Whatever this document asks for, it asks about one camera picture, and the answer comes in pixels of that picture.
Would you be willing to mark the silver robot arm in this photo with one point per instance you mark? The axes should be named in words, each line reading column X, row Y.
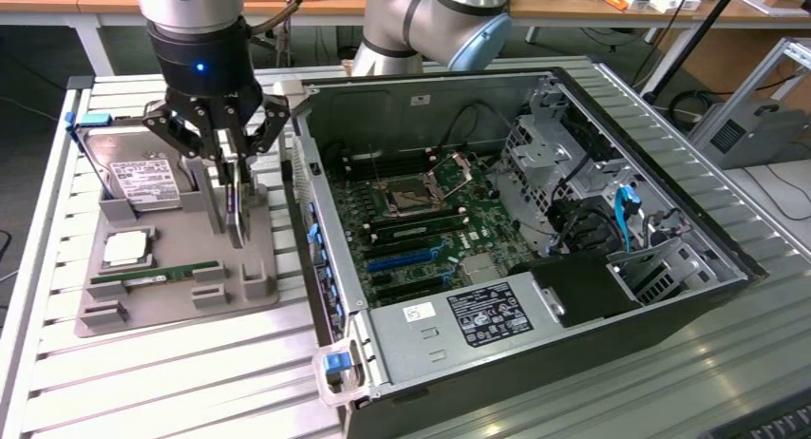
column 406, row 25

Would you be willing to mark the white label sticker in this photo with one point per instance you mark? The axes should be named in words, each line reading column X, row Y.
column 421, row 100

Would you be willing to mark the black keyboard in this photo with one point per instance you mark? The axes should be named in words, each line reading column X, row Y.
column 779, row 427

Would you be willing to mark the thin metal locking lever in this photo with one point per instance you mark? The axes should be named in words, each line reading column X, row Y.
column 375, row 163

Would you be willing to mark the silver chipset heatsink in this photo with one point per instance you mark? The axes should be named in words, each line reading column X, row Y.
column 483, row 269

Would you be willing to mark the metal socket cover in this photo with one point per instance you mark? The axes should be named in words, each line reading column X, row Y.
column 443, row 163

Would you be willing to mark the blue expansion slot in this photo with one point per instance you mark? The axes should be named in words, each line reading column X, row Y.
column 399, row 263

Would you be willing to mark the black open PC case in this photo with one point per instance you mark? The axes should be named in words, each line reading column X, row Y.
column 666, row 344

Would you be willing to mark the aluminium profile frame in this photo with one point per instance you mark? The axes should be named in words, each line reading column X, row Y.
column 742, row 85

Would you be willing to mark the office chair base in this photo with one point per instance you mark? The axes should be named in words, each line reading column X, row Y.
column 279, row 49

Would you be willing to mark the low metal disk bay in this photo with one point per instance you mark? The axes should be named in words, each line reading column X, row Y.
column 659, row 277

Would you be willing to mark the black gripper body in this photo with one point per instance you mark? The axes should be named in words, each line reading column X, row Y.
column 210, row 73

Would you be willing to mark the long black expansion slot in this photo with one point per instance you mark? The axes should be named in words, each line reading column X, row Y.
column 399, row 253
column 413, row 289

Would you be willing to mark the blue case latch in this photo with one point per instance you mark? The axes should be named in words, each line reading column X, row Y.
column 337, row 364

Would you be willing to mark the black plastic cover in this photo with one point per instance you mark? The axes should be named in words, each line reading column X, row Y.
column 583, row 292

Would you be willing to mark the tall metal disk bay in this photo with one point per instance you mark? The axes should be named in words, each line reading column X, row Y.
column 539, row 149

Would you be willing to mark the black tripod pole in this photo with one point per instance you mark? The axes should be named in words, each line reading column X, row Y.
column 697, row 35

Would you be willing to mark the black green graphics card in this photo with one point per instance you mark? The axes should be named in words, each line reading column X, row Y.
column 235, row 220

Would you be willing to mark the CPU socket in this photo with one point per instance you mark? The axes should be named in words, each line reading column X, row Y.
column 406, row 199

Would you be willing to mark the silver hard disk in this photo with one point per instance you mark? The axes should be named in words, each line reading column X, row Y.
column 139, row 177

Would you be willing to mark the green motherboard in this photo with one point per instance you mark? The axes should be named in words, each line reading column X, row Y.
column 501, row 220

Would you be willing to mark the short black expansion slot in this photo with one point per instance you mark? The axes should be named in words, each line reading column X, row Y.
column 383, row 280

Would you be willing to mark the green RAM stick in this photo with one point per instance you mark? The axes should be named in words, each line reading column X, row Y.
column 422, row 227
column 159, row 273

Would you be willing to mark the grey power supply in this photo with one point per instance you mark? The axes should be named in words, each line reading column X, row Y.
column 406, row 344

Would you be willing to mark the white carton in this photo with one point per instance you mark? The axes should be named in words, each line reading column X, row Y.
column 678, row 3

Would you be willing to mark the silver CPU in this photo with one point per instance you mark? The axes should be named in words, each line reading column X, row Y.
column 127, row 248

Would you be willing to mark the grey parts rack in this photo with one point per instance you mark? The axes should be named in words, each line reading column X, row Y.
column 171, row 315

